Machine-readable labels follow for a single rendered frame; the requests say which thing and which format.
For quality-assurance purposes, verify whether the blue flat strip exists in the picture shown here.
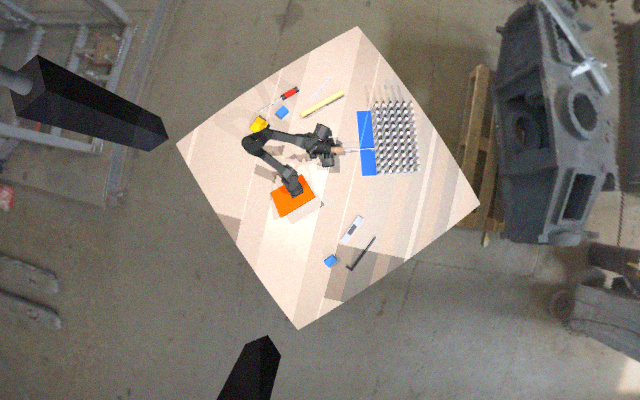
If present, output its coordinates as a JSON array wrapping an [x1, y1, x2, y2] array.
[[356, 110, 377, 176]]

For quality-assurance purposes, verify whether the blue block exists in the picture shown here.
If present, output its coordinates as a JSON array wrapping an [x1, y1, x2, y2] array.
[[324, 254, 338, 268], [275, 105, 288, 119]]

